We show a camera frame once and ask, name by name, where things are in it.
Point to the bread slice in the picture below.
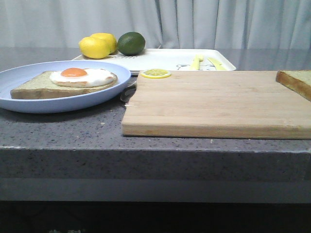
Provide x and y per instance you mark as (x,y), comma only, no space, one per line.
(297,80)
(41,87)

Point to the light blue plate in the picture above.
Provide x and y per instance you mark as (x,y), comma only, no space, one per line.
(12,78)

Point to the white serving tray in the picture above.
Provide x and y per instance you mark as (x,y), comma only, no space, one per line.
(169,59)

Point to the lemon slice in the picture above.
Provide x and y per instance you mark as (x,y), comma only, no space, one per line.
(155,73)

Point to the yellow plastic fork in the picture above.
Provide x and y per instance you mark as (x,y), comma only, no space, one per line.
(196,62)

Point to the green lime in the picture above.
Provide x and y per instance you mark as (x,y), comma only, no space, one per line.
(131,43)

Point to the yellow plastic knife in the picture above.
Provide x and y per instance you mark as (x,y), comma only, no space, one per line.
(217,64)

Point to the rear yellow lemon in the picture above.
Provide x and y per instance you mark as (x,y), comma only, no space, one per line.
(109,39)

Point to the yellow lemon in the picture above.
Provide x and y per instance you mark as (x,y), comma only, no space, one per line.
(94,48)
(109,39)

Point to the fried egg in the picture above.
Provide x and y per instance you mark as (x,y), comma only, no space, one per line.
(78,77)

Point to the wooden cutting board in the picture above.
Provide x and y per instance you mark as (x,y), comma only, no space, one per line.
(217,104)

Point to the front yellow lemon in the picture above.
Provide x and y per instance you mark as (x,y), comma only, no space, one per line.
(94,48)

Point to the grey curtain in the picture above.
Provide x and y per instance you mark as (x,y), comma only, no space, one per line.
(176,24)

